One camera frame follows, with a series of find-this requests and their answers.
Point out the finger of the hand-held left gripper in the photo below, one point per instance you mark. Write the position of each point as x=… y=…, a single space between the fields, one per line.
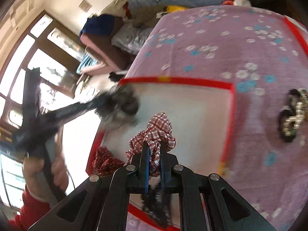
x=79 y=107

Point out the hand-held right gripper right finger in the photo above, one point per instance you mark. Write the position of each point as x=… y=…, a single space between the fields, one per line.
x=163 y=170

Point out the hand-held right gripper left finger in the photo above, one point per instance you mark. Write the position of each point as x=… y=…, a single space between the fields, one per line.
x=145 y=168

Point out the black hair claw clip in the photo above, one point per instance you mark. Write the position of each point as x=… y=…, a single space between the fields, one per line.
x=156 y=209

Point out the red plaid scrunchie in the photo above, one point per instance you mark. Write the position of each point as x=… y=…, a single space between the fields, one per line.
x=158 y=130

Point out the grey camouflage scrunchie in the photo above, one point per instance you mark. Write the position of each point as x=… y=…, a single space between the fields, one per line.
x=120 y=108

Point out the red box white inside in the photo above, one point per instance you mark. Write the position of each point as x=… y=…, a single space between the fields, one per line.
x=192 y=130

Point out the black scrunchie with bead ball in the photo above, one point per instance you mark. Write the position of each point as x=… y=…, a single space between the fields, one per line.
x=291 y=93

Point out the person's left forearm red sleeve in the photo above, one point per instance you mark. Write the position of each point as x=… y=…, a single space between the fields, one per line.
x=31 y=214

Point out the person's left hand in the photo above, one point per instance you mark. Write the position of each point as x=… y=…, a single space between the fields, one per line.
x=59 y=173

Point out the dark red dotted scrunchie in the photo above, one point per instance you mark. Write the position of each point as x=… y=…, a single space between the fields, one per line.
x=103 y=160

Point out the light blue cloth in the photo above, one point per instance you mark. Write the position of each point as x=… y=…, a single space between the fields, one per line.
x=85 y=63

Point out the pink brown sofa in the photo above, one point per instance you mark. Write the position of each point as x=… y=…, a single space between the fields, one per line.
x=105 y=50

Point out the dark blue garment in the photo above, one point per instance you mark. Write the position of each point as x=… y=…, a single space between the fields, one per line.
x=98 y=25

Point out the grey bedding in plastic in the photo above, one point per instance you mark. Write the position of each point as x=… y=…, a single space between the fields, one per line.
x=130 y=39

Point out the beige clothing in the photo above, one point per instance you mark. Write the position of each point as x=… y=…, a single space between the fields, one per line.
x=118 y=7

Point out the purple floral tablecloth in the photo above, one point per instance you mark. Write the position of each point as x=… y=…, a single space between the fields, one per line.
x=204 y=53

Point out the yellow bag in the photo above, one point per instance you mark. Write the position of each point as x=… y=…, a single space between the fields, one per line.
x=176 y=8

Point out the white paper bag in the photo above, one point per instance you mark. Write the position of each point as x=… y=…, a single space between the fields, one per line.
x=240 y=3

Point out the wooden frame window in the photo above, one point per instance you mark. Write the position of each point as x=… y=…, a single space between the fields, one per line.
x=60 y=50

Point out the wall plate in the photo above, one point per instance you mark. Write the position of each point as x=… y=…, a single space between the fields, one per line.
x=85 y=6

